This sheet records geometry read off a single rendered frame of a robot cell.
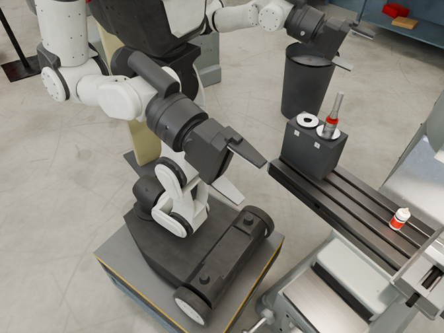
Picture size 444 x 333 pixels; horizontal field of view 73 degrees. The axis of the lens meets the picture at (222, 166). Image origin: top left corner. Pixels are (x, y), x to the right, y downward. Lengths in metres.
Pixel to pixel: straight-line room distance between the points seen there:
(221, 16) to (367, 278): 1.03
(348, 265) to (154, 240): 0.86
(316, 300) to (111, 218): 1.59
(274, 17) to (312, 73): 1.92
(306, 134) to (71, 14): 0.90
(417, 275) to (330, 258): 0.29
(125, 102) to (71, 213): 2.03
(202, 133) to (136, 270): 1.26
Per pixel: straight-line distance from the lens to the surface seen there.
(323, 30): 0.91
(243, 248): 1.45
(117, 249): 1.75
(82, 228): 2.41
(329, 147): 1.22
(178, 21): 0.77
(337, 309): 1.30
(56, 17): 0.71
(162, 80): 0.52
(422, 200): 1.49
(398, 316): 1.97
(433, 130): 0.93
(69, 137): 3.19
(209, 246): 1.48
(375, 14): 5.34
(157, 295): 1.59
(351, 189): 1.35
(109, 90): 0.57
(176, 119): 0.50
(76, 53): 0.76
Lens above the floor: 1.86
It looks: 46 degrees down
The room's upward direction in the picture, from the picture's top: straight up
